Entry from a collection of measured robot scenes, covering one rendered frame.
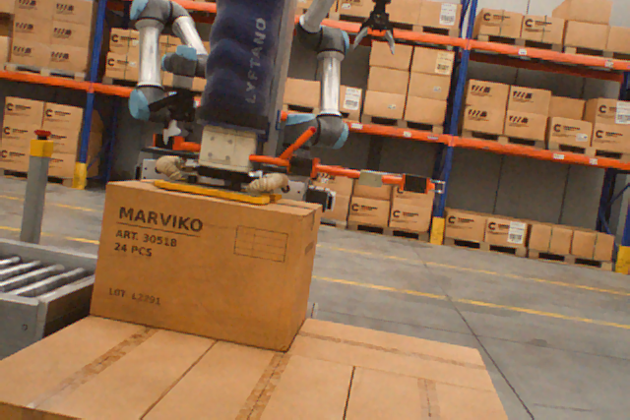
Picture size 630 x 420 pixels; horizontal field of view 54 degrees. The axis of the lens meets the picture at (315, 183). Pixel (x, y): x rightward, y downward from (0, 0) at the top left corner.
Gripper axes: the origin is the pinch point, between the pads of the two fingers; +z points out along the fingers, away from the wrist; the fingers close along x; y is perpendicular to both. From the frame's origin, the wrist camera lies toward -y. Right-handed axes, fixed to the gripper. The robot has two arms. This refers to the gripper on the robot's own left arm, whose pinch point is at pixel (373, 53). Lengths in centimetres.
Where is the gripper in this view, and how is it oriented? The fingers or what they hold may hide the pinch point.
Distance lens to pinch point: 237.5
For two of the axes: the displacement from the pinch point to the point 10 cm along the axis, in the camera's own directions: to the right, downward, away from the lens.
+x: 9.9, 1.5, -0.4
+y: -0.5, 0.5, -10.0
